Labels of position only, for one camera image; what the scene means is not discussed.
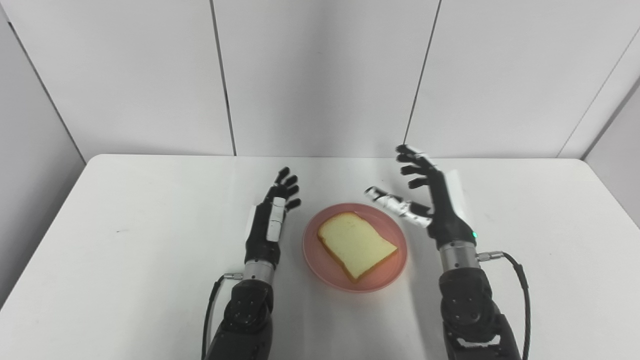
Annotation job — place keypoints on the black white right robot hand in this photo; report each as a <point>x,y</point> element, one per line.
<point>445,210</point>

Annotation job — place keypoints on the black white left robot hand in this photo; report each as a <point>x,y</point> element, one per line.
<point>260,235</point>

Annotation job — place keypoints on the pink round plate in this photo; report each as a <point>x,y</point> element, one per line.
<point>385,272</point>

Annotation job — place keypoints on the slice of white bread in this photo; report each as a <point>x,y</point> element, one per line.
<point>356,242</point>

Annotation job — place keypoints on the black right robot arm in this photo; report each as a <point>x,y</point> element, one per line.
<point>470,310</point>

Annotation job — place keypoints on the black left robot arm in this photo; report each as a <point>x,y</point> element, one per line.
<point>245,320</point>

